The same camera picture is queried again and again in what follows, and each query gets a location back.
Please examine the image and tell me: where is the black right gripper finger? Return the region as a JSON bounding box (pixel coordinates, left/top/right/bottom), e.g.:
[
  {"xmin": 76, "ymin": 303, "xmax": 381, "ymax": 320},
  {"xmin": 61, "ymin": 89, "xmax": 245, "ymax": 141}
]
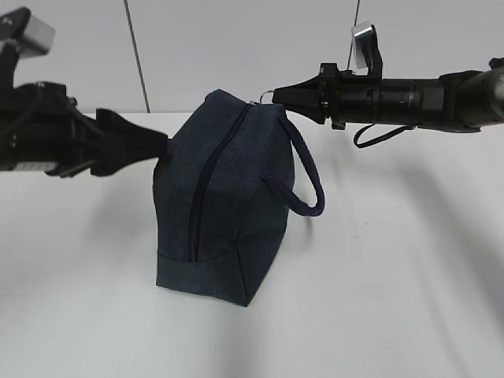
[{"xmin": 272, "ymin": 76, "xmax": 325, "ymax": 122}]

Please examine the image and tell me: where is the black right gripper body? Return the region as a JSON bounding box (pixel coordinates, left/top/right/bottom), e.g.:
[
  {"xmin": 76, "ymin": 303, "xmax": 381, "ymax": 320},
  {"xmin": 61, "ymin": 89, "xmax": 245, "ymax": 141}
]
[{"xmin": 317, "ymin": 63, "xmax": 346, "ymax": 130}]

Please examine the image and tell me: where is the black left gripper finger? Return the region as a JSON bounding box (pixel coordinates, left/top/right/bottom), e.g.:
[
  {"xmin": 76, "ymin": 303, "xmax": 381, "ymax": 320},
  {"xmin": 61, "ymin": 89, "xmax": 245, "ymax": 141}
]
[{"xmin": 91, "ymin": 109, "xmax": 169, "ymax": 177}]

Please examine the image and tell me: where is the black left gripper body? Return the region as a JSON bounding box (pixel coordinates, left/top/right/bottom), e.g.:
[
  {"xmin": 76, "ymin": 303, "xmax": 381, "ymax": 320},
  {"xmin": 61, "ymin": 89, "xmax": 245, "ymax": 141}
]
[{"xmin": 39, "ymin": 82, "xmax": 102, "ymax": 177}]

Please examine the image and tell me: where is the dark blue lunch bag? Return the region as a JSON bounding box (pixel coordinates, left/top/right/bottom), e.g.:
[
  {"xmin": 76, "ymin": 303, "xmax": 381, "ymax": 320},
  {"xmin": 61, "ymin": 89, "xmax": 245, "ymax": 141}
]
[{"xmin": 153, "ymin": 89, "xmax": 325, "ymax": 306}]

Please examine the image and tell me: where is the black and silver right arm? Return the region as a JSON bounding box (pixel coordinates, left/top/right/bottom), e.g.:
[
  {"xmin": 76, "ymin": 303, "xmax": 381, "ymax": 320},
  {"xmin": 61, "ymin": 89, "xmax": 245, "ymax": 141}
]
[{"xmin": 272, "ymin": 58, "xmax": 503, "ymax": 133}]

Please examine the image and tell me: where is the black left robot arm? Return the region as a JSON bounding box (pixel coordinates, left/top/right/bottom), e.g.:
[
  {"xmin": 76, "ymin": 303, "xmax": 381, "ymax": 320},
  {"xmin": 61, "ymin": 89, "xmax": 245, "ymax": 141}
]
[{"xmin": 1, "ymin": 82, "xmax": 170, "ymax": 178}]

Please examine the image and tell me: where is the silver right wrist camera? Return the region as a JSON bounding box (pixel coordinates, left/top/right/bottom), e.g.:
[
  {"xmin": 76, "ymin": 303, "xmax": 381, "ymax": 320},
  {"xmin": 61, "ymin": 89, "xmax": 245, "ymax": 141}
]
[{"xmin": 351, "ymin": 21, "xmax": 383, "ymax": 79}]

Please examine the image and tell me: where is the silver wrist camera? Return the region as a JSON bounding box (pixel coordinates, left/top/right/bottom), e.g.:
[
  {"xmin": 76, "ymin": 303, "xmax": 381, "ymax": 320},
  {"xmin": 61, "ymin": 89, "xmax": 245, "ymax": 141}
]
[
  {"xmin": 351, "ymin": 21, "xmax": 383, "ymax": 79},
  {"xmin": 0, "ymin": 7, "xmax": 57, "ymax": 86}
]

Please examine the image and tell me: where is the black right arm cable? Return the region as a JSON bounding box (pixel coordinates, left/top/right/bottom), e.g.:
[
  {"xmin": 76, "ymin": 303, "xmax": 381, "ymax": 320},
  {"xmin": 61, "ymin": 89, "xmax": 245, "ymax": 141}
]
[{"xmin": 353, "ymin": 122, "xmax": 417, "ymax": 150}]

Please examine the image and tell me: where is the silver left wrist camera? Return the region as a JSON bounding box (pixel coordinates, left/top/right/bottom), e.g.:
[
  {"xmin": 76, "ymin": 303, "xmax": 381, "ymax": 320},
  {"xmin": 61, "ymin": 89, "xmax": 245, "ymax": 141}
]
[{"xmin": 0, "ymin": 7, "xmax": 57, "ymax": 86}]

